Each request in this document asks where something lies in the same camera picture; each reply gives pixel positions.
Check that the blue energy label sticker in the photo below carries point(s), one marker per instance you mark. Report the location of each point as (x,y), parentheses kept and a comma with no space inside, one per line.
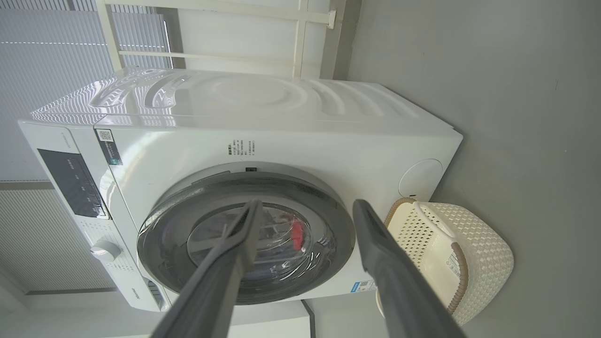
(362,286)

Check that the round glass washing machine door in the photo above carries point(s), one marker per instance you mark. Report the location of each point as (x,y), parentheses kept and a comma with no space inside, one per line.
(159,244)

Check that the round drain filter cover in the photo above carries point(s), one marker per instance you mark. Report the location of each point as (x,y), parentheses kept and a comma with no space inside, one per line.
(420,178)

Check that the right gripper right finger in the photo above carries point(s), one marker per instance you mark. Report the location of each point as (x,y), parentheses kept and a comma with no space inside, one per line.
(394,281)

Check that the dark QR code sticker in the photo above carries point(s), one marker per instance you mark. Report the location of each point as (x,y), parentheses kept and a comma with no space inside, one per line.
(109,146)

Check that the white front-load washing machine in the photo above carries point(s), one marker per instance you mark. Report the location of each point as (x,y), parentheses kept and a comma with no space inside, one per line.
(328,131)

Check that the white product label sticker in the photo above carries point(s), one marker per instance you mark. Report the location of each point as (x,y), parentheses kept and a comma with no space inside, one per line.
(454,266)

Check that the black printed warning text label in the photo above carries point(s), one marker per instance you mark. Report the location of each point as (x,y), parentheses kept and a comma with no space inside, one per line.
(240,147)

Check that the grey window blinds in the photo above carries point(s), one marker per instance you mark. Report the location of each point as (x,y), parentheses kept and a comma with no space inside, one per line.
(47,70)

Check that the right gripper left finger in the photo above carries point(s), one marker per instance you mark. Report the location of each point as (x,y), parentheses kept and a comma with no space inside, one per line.
(220,281)

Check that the cream perforated laundry basket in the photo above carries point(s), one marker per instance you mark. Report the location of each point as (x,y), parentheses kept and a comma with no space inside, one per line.
(483,244)

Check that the white appliance control dial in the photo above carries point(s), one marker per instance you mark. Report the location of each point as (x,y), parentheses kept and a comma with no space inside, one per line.
(105,251)

